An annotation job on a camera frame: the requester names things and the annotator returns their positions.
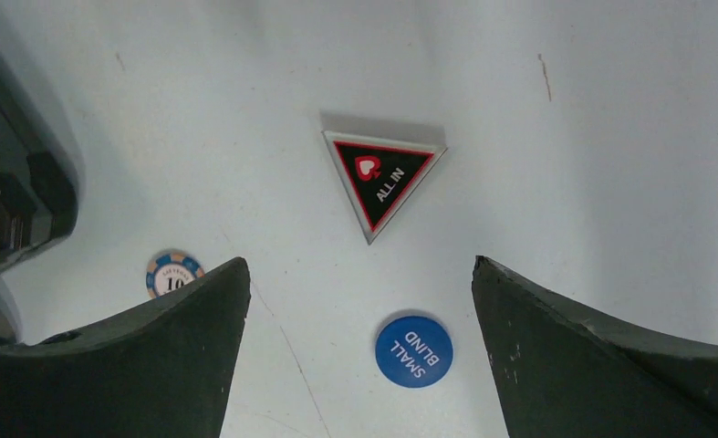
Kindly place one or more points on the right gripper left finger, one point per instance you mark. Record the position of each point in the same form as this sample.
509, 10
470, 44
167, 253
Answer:
161, 369

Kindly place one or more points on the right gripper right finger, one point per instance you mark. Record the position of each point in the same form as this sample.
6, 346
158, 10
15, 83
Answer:
564, 369

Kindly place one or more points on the black poker set case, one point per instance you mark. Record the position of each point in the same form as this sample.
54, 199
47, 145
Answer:
38, 198

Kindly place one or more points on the triangular dealer button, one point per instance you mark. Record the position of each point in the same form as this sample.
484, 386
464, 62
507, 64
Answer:
379, 174

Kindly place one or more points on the poker chip middle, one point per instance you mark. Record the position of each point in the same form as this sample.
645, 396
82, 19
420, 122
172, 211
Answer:
170, 270

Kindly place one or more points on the blue round button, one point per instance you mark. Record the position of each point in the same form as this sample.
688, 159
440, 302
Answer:
414, 351

